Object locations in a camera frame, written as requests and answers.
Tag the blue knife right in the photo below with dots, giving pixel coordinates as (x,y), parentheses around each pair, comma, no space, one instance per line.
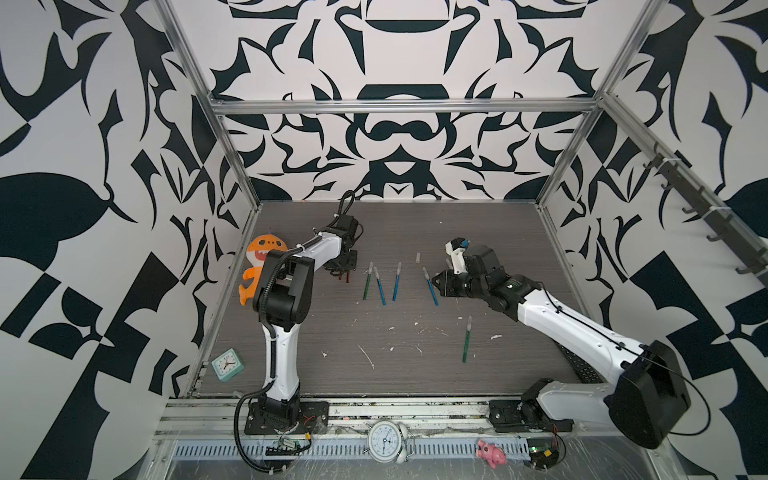
(433,292)

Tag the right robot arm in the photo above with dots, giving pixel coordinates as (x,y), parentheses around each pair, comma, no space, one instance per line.
(642,392)

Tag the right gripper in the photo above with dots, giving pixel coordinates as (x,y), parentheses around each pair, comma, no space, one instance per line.
(444,285)

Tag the white alarm clock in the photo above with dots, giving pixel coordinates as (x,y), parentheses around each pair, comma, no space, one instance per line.
(387,442)

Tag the small teal square clock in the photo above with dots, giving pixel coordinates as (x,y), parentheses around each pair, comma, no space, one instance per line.
(227,365)

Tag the green knife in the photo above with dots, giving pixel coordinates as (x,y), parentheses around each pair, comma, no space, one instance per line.
(467,339)
(369,273)

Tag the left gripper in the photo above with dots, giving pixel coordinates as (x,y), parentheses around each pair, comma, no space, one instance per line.
(350,265)

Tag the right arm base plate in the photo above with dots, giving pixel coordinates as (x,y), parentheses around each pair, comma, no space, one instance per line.
(516,416)

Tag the blue knife middle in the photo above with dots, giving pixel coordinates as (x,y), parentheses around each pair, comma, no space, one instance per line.
(397,281)

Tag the green circuit board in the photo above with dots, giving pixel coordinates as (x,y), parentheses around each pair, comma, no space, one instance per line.
(546,455)

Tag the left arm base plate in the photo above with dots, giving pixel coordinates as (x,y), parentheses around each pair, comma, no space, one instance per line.
(265,418)

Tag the wall hook rack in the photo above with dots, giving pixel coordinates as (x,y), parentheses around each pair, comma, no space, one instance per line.
(704,204)

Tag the orange shark plush toy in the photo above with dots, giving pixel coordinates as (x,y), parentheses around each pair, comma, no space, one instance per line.
(256,254)

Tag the blue knife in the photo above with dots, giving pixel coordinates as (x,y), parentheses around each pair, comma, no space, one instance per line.
(433,292)
(380,286)
(397,281)

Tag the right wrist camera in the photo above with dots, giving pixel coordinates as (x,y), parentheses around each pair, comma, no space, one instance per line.
(455,250)

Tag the black remote control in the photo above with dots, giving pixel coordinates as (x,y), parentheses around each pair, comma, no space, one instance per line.
(583,370)

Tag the pink pig toy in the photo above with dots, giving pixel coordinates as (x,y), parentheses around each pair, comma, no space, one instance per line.
(492,454)

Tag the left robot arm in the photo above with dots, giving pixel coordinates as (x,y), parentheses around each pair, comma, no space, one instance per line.
(282,302)

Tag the blue knife left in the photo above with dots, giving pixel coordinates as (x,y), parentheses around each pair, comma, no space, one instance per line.
(380,286)

